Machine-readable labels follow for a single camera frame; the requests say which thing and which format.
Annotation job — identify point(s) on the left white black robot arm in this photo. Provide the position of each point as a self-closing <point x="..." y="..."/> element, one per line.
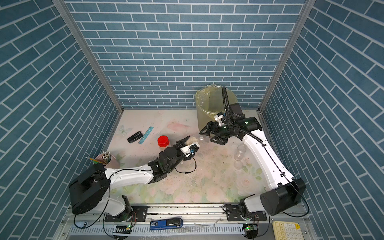
<point x="91" y="190"/>

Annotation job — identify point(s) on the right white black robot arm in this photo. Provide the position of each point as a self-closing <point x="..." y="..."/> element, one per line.
<point x="285" y="191"/>

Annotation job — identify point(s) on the blue black handheld device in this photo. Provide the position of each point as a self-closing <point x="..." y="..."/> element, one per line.
<point x="166" y="224"/>

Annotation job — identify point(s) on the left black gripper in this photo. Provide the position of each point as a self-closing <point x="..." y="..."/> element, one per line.
<point x="180" y="143"/>

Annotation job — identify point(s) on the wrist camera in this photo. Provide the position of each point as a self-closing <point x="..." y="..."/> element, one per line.
<point x="190" y="150"/>
<point x="220" y="119"/>

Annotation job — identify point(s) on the red lidded rice jar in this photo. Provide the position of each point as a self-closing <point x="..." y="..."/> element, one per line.
<point x="163" y="142"/>

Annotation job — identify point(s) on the aluminium mounting rail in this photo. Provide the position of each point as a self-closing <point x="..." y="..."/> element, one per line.
<point x="188" y="212"/>

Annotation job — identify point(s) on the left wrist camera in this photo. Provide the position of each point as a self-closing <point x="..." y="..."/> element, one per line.
<point x="190" y="150"/>

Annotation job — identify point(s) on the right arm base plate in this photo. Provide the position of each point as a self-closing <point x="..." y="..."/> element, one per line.
<point x="237" y="212"/>

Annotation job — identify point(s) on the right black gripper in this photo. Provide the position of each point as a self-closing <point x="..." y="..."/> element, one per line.
<point x="208" y="132"/>

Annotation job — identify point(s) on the teal ruler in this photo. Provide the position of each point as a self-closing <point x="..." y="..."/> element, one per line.
<point x="146" y="134"/>

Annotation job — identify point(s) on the pink pen holder cup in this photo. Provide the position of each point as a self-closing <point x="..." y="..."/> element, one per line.
<point x="107" y="159"/>

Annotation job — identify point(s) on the clear rice jar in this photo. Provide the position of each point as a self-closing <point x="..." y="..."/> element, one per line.
<point x="202" y="140"/>

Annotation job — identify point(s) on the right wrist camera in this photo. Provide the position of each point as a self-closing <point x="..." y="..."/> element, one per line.
<point x="220" y="119"/>

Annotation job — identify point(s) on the yellow egg tray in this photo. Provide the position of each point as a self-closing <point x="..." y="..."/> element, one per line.
<point x="287" y="231"/>

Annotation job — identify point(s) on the black stapler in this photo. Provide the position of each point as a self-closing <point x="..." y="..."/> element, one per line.
<point x="135" y="137"/>

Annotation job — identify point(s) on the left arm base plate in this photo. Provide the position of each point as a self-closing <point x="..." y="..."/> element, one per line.
<point x="137" y="214"/>

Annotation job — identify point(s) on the white slotted cable duct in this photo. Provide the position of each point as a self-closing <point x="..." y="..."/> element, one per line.
<point x="144" y="230"/>

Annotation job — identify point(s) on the beige bin with yellow bag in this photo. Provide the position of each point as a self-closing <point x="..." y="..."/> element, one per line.
<point x="209" y="102"/>

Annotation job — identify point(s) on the white lidded rice jar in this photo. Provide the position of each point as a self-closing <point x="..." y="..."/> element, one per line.
<point x="240" y="152"/>

